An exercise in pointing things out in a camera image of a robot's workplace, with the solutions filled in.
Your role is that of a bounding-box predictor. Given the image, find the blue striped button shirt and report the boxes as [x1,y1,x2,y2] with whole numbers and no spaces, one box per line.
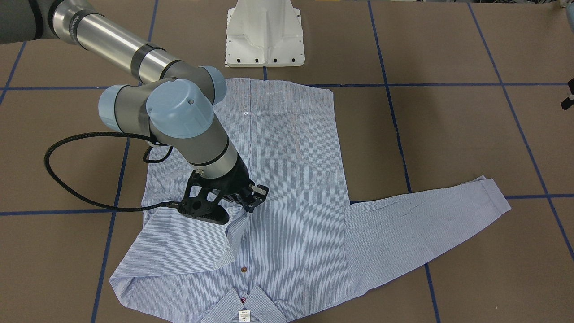
[109,78,510,323]

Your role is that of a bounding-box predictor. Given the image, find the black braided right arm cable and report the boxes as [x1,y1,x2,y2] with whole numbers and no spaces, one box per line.
[43,131,180,213]

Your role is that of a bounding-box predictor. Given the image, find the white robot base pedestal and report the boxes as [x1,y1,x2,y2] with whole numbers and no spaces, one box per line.
[225,0,305,68]

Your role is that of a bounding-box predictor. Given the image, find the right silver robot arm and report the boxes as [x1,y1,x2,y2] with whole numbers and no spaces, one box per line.
[1,0,269,219]

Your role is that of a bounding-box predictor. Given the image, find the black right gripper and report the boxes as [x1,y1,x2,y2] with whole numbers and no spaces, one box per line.
[198,158,269,213]

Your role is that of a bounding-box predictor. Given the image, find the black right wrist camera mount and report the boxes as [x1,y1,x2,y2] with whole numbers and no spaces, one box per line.
[176,171,230,225]

